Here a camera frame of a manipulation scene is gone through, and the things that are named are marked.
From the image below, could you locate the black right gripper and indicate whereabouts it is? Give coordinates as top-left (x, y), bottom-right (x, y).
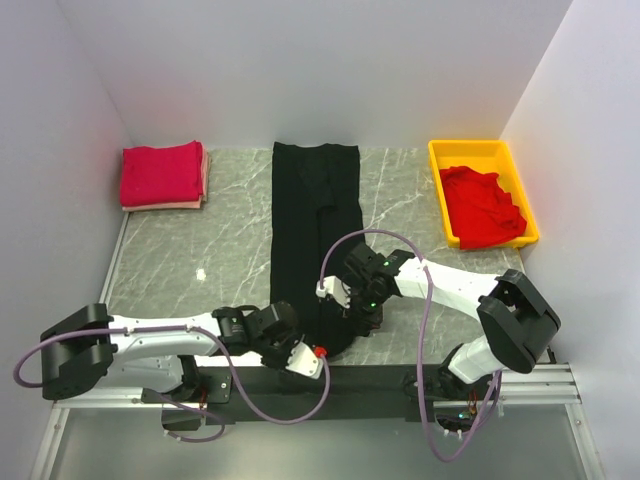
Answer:
top-left (339, 283), bottom-right (391, 335)

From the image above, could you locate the black t shirt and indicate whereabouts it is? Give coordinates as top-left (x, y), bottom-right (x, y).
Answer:
top-left (270, 142), bottom-right (364, 358)

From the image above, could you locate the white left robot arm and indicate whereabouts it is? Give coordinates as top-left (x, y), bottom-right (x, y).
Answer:
top-left (41, 302), bottom-right (322, 402)

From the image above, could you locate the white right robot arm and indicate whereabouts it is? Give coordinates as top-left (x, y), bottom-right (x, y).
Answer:
top-left (340, 244), bottom-right (561, 400)

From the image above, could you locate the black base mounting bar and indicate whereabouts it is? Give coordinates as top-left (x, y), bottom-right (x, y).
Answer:
top-left (140, 363), bottom-right (496, 432)

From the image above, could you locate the red t shirt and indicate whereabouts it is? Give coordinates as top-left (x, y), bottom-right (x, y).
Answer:
top-left (440, 166), bottom-right (527, 250)

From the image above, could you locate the yellow plastic bin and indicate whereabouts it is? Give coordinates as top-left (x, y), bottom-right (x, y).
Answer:
top-left (428, 140), bottom-right (539, 249)

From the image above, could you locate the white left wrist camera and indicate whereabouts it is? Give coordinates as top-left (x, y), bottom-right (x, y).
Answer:
top-left (285, 342), bottom-right (324, 380)

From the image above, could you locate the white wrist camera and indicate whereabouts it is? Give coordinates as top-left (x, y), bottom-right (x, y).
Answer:
top-left (316, 276), bottom-right (352, 309)
top-left (285, 342), bottom-right (324, 380)

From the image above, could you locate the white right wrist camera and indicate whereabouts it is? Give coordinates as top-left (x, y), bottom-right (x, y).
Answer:
top-left (316, 276), bottom-right (352, 309)

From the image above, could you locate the aluminium frame rail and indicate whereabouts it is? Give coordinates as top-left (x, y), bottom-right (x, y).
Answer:
top-left (35, 364), bottom-right (605, 479)

